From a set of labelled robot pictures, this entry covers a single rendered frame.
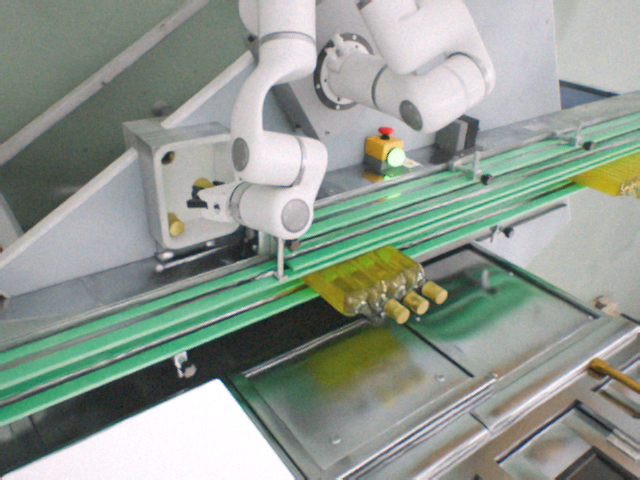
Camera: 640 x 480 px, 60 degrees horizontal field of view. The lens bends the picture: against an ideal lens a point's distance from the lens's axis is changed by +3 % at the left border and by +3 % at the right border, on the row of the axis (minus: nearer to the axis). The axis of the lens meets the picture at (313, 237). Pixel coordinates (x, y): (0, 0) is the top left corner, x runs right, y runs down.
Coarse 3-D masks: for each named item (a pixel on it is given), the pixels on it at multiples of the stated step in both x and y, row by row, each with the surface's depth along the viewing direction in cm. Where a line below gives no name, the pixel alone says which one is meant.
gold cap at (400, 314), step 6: (390, 300) 116; (384, 306) 116; (390, 306) 115; (396, 306) 115; (402, 306) 115; (384, 312) 117; (390, 312) 115; (396, 312) 114; (402, 312) 114; (408, 312) 115; (396, 318) 114; (402, 318) 115
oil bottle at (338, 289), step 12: (312, 276) 124; (324, 276) 121; (336, 276) 121; (348, 276) 121; (324, 288) 121; (336, 288) 117; (348, 288) 117; (360, 288) 117; (336, 300) 118; (348, 300) 115; (360, 300) 115; (348, 312) 116
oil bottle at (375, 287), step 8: (336, 264) 126; (344, 264) 126; (352, 264) 126; (344, 272) 124; (352, 272) 123; (360, 272) 123; (368, 272) 123; (360, 280) 121; (368, 280) 121; (376, 280) 121; (368, 288) 118; (376, 288) 119; (384, 288) 119; (368, 296) 118; (376, 296) 118; (376, 304) 119
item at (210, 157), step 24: (168, 144) 102; (192, 144) 104; (216, 144) 115; (168, 168) 111; (192, 168) 115; (216, 168) 118; (168, 192) 114; (192, 216) 120; (168, 240) 110; (192, 240) 114
